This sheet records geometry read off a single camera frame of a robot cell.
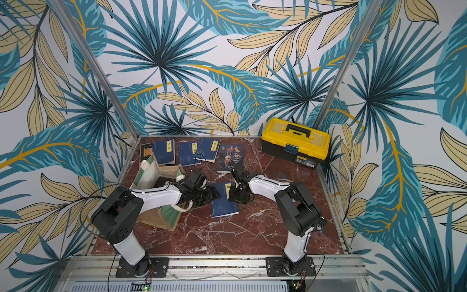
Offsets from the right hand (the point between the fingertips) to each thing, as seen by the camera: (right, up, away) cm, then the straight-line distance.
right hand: (231, 200), depth 92 cm
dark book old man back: (-1, +22, +17) cm, 28 cm away
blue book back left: (-40, +24, +16) cm, 50 cm away
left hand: (-7, +1, -2) cm, 7 cm away
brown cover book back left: (-52, +25, +18) cm, 60 cm away
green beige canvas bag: (-36, +14, -9) cm, 40 cm away
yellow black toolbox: (+34, +30, +5) cm, 45 cm away
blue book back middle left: (-28, +24, +19) cm, 41 cm away
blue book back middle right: (-14, +26, +18) cm, 35 cm away
